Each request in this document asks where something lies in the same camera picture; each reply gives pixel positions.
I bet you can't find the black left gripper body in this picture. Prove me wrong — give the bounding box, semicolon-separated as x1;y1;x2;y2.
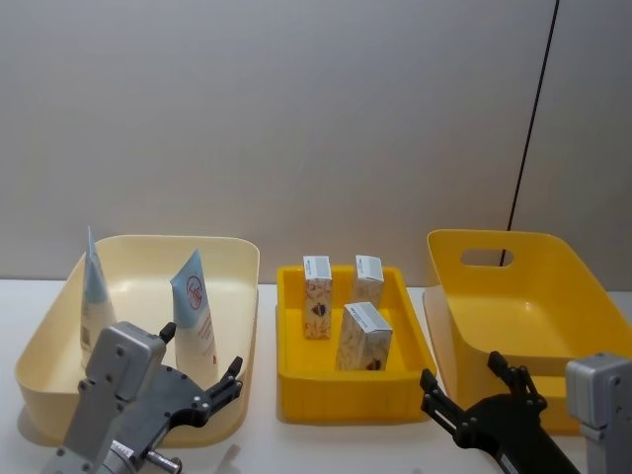
109;365;211;474

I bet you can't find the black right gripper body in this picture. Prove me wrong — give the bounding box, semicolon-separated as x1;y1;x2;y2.
453;393;582;474

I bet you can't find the white tube with red emblem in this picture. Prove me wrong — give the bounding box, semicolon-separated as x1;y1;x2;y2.
169;248;220;384

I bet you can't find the cream plastic bin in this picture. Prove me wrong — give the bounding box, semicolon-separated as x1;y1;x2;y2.
14;234;261;448

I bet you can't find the white tube with plain blue end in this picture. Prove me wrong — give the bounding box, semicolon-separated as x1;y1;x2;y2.
79;226;119;369

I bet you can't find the shallow yellow plastic tray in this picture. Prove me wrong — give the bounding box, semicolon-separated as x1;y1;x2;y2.
275;265;438;426

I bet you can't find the wide patterned carton box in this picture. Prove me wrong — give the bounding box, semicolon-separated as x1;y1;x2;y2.
335;301;394;373

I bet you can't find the tall patterned carton box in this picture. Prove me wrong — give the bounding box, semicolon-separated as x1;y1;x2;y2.
301;254;334;342

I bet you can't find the small patterned carton box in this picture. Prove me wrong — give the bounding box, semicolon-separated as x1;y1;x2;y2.
354;254;386;310

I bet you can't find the yellow plastic bin with handle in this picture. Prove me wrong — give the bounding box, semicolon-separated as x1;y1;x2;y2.
423;228;632;436

